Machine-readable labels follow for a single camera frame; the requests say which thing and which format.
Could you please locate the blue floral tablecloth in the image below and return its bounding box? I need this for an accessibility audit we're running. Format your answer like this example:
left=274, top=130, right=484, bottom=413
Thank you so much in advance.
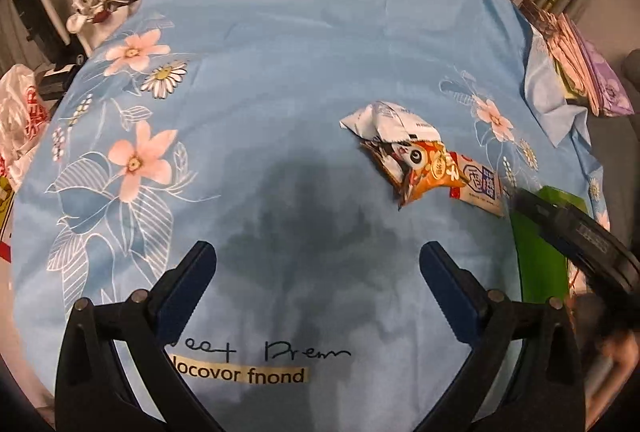
left=12, top=0, right=608, bottom=431

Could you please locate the white red plastic bag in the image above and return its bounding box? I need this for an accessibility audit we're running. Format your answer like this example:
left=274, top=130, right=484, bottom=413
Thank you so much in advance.
left=0, top=64, right=50, bottom=192

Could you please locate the stack of folded cloths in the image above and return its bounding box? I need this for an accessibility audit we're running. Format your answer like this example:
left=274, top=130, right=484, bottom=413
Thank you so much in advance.
left=518, top=0, right=634, bottom=117

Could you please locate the white blue snack bag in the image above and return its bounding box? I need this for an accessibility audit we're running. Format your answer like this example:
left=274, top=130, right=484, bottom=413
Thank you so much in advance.
left=340, top=101, right=442, bottom=143

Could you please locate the white red rice cracker pack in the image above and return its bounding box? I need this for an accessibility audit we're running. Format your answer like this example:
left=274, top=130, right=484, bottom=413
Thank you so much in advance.
left=449, top=152, right=504, bottom=217

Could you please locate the green cardboard box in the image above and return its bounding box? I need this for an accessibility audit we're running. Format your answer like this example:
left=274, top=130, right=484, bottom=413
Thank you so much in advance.
left=509, top=186, right=587, bottom=308

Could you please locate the orange panda snack bag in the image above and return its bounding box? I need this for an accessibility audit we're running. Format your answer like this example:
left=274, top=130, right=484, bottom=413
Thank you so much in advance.
left=360, top=140, right=469, bottom=209

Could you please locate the person's hand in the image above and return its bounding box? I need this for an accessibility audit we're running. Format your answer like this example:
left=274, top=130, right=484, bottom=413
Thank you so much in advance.
left=574, top=293, right=639, bottom=431

